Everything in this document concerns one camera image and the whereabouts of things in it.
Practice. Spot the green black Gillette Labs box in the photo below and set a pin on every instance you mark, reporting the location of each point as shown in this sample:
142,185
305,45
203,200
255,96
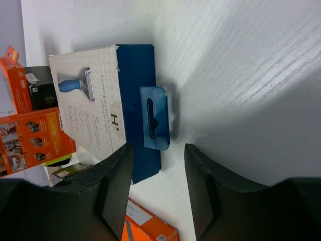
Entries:
41,87
64,167

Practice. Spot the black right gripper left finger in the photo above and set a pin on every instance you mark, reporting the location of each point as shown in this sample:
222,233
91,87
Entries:
90,205

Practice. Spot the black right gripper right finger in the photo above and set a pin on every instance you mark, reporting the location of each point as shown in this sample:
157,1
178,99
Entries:
227,206

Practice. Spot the orange Gillette cartridge box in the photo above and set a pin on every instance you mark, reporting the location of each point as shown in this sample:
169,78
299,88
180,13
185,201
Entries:
33,138

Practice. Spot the blue white Harry's box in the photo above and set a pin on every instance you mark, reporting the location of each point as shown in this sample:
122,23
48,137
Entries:
108,97

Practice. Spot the orange Gillette Fusion5 box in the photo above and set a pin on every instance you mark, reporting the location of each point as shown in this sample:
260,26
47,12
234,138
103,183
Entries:
16,82
140,224

